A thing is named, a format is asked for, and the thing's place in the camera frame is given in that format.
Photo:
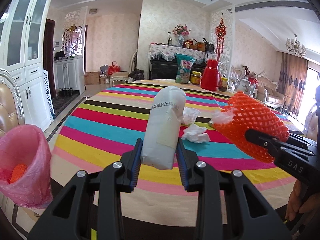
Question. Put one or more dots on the person's right hand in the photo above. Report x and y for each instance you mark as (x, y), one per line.
(295, 202)

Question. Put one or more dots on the cream wooden chair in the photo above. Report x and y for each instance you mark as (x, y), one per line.
(119, 77)

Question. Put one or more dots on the green snack bag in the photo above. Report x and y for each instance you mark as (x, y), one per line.
(185, 68)

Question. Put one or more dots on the ornate tan padded chair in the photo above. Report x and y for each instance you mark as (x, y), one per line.
(8, 100)

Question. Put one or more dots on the brown woven basket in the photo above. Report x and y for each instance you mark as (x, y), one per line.
(191, 44)

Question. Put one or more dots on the chandelier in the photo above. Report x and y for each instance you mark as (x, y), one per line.
(296, 46)

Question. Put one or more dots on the yellow label jar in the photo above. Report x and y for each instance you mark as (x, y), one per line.
(196, 78)

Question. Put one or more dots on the brown patterned curtain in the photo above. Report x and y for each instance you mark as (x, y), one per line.
(292, 82)

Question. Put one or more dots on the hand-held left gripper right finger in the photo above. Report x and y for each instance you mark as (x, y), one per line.
(182, 165)

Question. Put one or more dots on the orange basket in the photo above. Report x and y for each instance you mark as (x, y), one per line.
(200, 46)

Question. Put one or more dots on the red knot wall ornament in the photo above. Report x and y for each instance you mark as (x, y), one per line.
(221, 31)

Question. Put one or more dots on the tan cardboard box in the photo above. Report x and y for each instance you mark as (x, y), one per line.
(211, 123)

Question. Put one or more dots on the small red gift bag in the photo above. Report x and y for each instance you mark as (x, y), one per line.
(253, 80)

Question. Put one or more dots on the white plastic bag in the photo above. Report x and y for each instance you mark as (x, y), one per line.
(162, 125)

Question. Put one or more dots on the waste bin with pink bag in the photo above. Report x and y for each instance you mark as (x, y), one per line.
(37, 155)

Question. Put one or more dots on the cream ornate sofa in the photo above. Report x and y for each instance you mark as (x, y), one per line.
(271, 92)

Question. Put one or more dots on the dark handbag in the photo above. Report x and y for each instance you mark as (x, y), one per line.
(209, 47)

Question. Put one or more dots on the black piano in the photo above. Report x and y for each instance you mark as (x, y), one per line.
(162, 70)

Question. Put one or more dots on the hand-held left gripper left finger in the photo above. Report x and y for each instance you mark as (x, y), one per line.
(135, 165)

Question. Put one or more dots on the brown cardboard floor box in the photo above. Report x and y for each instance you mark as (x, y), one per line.
(92, 78)

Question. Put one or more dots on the tall white glass-door cabinet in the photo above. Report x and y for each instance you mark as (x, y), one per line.
(25, 80)

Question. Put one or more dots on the white tissue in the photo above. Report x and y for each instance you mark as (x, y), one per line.
(191, 115)
(196, 133)

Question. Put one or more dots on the striped colourful tablecloth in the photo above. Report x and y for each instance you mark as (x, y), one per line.
(100, 130)

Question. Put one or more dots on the white teapot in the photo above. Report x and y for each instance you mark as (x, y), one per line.
(246, 86)

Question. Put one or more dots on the cream ornate armchair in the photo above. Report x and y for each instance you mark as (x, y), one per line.
(235, 73)

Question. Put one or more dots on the jar with dark contents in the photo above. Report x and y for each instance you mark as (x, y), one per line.
(224, 85)

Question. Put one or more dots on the dark bag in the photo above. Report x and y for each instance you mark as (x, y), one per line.
(136, 75)

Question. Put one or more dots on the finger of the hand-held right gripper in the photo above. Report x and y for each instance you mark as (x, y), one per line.
(265, 141)

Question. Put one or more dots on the red thermos jug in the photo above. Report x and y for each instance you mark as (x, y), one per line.
(211, 76)

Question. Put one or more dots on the white patterned floor panel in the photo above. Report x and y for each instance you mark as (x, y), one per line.
(47, 92)

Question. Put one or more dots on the floral lace piano cloth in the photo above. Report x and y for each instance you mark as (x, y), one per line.
(170, 52)

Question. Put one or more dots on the low white cabinet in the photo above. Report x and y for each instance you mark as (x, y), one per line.
(68, 72)

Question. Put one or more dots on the orange foam net sleeve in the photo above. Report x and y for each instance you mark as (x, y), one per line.
(17, 172)
(250, 120)

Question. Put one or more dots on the pink flower bouquet vase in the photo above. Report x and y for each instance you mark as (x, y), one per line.
(181, 30)

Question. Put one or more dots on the row of dark shoes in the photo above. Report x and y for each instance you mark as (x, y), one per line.
(65, 91)

